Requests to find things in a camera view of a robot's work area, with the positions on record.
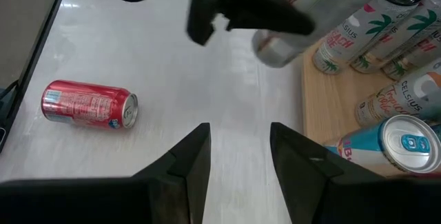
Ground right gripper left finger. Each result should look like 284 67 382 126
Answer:
132 123 212 224

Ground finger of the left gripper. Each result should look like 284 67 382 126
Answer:
226 0 316 37
187 0 222 46

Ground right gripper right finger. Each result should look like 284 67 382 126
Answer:
269 122 345 224

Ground silver Celsius can orange print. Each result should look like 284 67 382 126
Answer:
251 0 402 69

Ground silver Celsius can green print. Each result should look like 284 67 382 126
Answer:
312 0 427 76

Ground blue silver Red Bull can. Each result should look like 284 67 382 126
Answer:
323 113 441 174

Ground red Fanta can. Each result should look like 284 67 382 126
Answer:
40 79 139 130

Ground wooden shelf black wire legs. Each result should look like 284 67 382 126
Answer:
301 39 441 179

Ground black aluminium table frame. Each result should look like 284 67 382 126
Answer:
0 0 72 153

